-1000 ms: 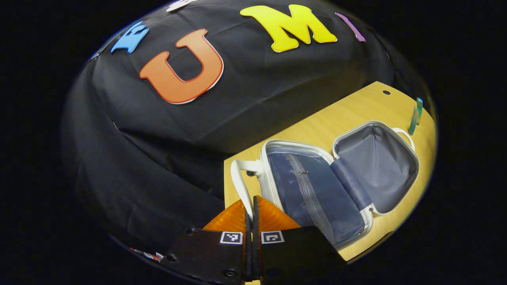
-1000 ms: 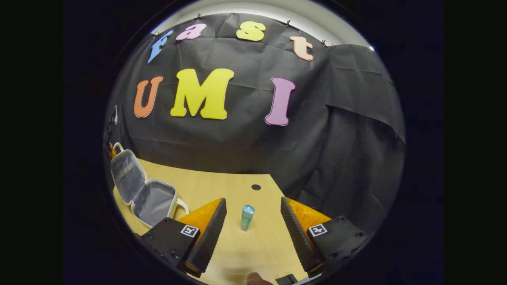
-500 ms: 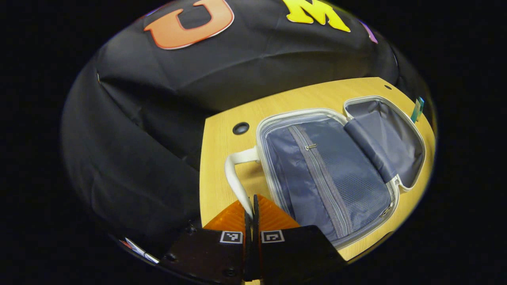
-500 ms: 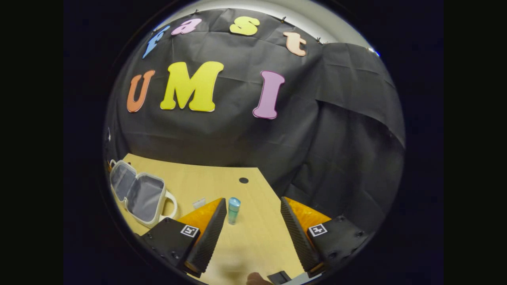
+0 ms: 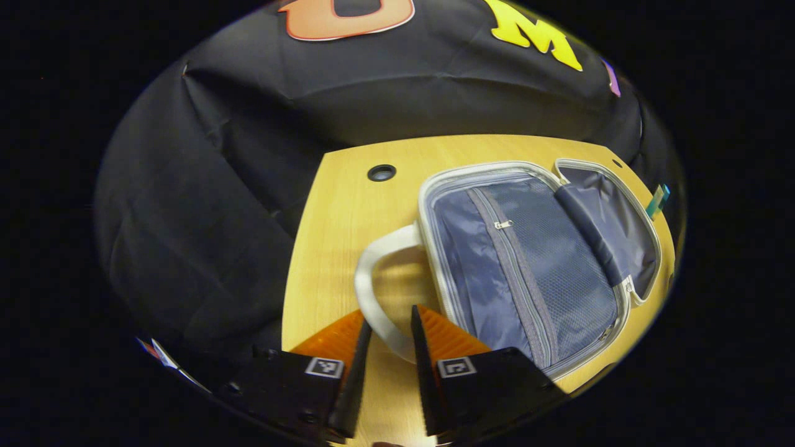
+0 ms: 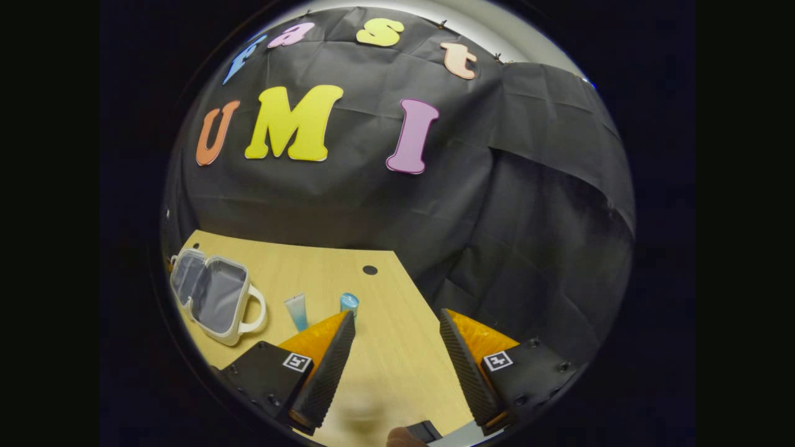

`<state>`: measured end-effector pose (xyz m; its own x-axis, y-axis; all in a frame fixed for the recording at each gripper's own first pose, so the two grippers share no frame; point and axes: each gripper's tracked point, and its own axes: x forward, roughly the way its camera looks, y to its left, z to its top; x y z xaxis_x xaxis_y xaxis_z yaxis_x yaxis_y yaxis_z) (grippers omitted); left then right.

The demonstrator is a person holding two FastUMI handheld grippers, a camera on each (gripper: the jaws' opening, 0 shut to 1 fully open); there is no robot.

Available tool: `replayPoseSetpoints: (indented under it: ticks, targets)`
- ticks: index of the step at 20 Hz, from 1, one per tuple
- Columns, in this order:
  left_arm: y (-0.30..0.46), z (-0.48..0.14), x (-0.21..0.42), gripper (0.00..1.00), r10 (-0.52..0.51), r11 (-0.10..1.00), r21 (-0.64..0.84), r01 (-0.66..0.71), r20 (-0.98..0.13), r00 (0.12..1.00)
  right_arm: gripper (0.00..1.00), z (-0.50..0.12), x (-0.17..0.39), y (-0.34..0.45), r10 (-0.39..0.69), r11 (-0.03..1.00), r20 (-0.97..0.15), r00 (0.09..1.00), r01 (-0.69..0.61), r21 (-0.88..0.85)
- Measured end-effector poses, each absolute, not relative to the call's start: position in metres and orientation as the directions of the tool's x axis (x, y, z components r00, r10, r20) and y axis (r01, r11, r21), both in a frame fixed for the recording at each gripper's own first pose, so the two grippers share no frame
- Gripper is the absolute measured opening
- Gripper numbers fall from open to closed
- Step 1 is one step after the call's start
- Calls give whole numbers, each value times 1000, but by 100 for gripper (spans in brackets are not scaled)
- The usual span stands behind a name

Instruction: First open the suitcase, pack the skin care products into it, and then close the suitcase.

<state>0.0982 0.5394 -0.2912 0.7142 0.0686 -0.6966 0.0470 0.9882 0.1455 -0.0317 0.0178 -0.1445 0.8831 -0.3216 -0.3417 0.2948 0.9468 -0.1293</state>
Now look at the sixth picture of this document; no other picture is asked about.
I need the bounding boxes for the white suitcase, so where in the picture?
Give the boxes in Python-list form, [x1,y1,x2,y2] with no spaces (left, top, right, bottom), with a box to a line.
[169,248,268,346]

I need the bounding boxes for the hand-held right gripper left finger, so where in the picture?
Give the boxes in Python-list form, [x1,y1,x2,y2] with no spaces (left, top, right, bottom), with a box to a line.
[211,310,357,435]

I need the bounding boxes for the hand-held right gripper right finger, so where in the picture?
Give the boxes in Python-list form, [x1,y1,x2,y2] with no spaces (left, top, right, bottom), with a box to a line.
[438,309,588,435]

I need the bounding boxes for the blue skincare tube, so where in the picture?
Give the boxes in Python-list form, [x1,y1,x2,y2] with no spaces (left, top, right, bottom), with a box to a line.
[284,294,309,332]

